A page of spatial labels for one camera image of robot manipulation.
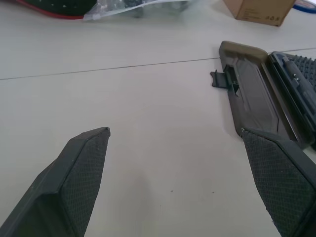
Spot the brown cardboard box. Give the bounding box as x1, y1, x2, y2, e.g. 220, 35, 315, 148
222, 0, 297, 27

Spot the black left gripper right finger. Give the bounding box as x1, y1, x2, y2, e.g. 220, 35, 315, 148
240, 127, 316, 237

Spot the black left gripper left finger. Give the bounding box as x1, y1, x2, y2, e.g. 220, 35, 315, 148
0, 126, 111, 237

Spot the blue round object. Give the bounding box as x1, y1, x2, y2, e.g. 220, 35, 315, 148
293, 0, 316, 13

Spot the black tray with red rim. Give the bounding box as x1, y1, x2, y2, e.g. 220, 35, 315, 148
9, 0, 97, 20

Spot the clear plastic zip bag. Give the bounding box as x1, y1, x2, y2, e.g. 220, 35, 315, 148
83, 0, 190, 21

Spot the dark plastic case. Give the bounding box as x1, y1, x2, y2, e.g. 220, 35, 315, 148
210, 40, 316, 150

